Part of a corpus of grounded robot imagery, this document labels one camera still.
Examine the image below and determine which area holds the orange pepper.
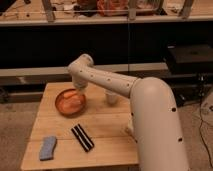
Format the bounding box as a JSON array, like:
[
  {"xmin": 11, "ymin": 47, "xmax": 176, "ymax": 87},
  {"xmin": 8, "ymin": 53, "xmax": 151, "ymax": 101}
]
[{"xmin": 63, "ymin": 91, "xmax": 77, "ymax": 99}]

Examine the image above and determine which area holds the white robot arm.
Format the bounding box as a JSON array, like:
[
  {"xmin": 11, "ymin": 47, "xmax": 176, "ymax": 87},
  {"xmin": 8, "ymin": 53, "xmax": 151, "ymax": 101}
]
[{"xmin": 68, "ymin": 54, "xmax": 190, "ymax": 171}]

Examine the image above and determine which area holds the orange ceramic bowl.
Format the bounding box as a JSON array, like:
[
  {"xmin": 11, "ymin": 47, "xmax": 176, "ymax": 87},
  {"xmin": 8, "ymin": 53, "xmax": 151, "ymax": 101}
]
[{"xmin": 55, "ymin": 89, "xmax": 86, "ymax": 116}]

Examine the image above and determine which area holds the white paper cup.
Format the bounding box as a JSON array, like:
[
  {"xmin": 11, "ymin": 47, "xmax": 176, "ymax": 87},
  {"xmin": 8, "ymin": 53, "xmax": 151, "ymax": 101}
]
[{"xmin": 105, "ymin": 90, "xmax": 118, "ymax": 105}]

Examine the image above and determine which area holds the wooden table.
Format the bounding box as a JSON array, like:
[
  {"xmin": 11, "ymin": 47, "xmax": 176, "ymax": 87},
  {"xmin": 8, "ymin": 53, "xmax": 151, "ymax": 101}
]
[{"xmin": 21, "ymin": 82, "xmax": 137, "ymax": 171}]

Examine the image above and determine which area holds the black rectangular block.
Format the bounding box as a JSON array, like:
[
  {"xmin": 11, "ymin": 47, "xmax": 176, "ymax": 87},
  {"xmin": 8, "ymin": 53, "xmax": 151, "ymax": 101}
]
[{"xmin": 71, "ymin": 124, "xmax": 94, "ymax": 152}]

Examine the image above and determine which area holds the blue sponge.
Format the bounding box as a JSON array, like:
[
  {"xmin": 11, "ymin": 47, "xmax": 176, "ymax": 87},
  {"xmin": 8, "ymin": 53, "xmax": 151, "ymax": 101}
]
[{"xmin": 39, "ymin": 136, "xmax": 57, "ymax": 161}]

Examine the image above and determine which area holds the orange bag on shelf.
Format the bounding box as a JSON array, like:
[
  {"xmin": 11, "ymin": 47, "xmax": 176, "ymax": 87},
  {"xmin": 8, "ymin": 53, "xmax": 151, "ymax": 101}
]
[{"xmin": 97, "ymin": 0, "xmax": 128, "ymax": 16}]

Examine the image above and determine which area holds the long wooden shelf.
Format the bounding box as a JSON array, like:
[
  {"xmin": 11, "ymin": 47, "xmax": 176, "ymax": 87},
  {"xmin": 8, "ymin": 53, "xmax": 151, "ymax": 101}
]
[{"xmin": 0, "ymin": 0, "xmax": 213, "ymax": 27}]

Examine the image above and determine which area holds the black box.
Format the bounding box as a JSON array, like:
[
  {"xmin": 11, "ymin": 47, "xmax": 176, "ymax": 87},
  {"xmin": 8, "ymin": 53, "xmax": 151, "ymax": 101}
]
[{"xmin": 165, "ymin": 44, "xmax": 213, "ymax": 74}]

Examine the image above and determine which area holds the black cable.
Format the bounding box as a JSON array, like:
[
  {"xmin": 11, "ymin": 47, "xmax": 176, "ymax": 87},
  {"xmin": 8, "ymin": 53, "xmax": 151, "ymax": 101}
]
[{"xmin": 196, "ymin": 74, "xmax": 213, "ymax": 168}]

